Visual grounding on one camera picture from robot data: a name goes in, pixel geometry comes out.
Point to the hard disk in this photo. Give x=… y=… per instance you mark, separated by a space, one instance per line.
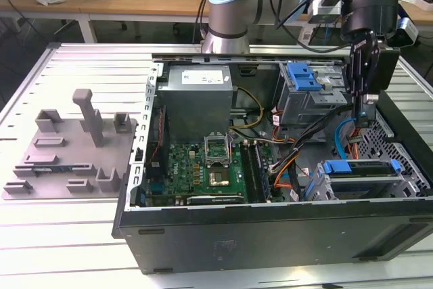
x=338 y=167

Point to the wooden desk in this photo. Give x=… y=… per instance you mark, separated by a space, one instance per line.
x=135 y=1

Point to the black case fan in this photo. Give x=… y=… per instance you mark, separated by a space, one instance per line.
x=159 y=126

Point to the blue drive carrier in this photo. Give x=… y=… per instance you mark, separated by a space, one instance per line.
x=301 y=76

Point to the CPU socket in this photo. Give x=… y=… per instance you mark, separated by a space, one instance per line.
x=218 y=153

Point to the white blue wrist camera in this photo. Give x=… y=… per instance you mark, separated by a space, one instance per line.
x=407 y=30

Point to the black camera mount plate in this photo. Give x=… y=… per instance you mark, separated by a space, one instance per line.
x=385 y=69

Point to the green motherboard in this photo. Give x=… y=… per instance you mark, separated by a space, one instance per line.
x=182 y=167

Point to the black PC case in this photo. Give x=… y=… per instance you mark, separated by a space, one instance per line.
x=270 y=238

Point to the grey metal drive cage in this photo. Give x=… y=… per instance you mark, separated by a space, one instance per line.
x=304 y=106

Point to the black graphics card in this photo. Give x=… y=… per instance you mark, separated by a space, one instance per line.
x=216 y=200

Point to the metal disk bay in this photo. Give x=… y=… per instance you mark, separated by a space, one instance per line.
x=409 y=184

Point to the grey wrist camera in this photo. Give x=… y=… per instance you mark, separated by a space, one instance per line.
x=326 y=11

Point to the grey power supply unit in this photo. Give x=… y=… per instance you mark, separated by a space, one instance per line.
x=193 y=99

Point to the grey parts rack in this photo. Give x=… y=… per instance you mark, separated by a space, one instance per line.
x=67 y=153

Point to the brown chipset chip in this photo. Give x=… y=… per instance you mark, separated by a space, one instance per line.
x=219 y=179

